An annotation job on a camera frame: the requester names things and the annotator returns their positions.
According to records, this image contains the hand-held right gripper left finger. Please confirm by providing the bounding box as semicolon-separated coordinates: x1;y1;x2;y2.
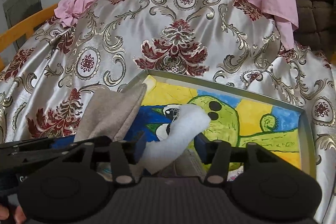
59;132;147;185

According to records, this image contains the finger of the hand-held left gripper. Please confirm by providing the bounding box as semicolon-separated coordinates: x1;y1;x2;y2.
0;135;112;151
0;149;70;165

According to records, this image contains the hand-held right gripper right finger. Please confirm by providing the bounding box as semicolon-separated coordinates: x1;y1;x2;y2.
196;132;265;185

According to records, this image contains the white sock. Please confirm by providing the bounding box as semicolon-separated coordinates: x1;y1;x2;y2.
140;105;210;176

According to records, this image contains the beige cloth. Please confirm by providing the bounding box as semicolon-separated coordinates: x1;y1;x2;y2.
73;84;147;143

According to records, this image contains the grey tray with painted bottom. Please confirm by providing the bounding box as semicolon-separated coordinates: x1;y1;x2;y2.
123;69;317;180

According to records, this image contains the person's left hand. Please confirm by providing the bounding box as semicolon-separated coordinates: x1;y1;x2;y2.
0;203;27;224

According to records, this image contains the floral satin bedspread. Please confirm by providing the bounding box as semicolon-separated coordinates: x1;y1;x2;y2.
0;0;336;224

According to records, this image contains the grey door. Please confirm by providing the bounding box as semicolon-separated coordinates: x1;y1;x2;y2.
3;0;42;51

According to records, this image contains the brown quilted coat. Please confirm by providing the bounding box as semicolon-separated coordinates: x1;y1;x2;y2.
289;0;336;56

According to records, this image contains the wooden bed rail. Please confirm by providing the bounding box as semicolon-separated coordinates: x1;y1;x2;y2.
0;2;59;72

